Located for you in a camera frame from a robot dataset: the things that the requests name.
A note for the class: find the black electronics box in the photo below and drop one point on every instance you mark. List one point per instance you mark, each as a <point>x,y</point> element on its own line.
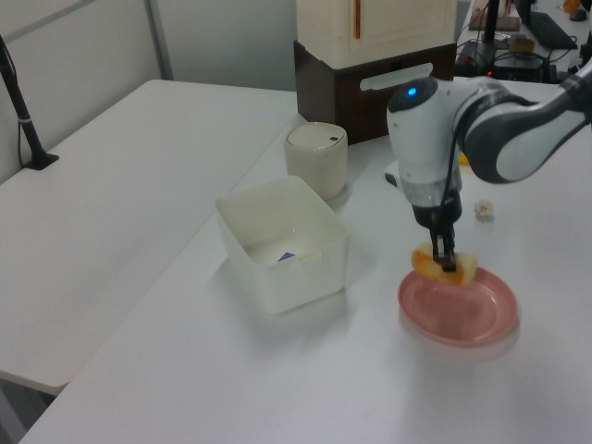
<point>522,67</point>

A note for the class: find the crumpled clear wrapper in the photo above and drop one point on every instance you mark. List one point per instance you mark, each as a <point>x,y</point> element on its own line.
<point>484,210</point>

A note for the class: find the toasted bread piece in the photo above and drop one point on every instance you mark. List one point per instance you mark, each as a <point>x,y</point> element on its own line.
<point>464,270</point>

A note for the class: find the brown round object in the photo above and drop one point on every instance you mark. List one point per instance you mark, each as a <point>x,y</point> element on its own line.
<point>521,43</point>

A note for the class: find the black keyboard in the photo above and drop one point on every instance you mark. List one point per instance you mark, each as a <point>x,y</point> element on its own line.
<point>548,28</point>

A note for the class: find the cream lidded trash can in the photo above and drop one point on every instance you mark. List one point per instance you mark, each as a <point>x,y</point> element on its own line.
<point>314,166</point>

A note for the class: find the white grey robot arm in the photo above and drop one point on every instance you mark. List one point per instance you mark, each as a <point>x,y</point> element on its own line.
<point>509,139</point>

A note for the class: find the dark brown drawer box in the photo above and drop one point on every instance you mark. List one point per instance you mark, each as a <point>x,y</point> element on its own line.
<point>342,106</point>

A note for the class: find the pink plate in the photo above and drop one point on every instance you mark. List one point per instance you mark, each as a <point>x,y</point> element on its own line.
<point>458,314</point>

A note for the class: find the cream plastic container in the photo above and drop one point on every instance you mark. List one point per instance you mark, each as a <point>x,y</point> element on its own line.
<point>296,287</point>

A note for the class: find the black monitor stand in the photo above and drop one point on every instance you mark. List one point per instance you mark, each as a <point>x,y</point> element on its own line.
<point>490,23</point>

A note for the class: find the yellow banana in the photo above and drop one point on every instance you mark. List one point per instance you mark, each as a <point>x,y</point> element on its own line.
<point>463,160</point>

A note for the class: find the black clamped camera pole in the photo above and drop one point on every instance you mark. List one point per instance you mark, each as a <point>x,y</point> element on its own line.
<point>28,129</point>

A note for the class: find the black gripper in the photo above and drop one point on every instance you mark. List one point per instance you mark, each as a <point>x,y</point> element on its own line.
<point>437,215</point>

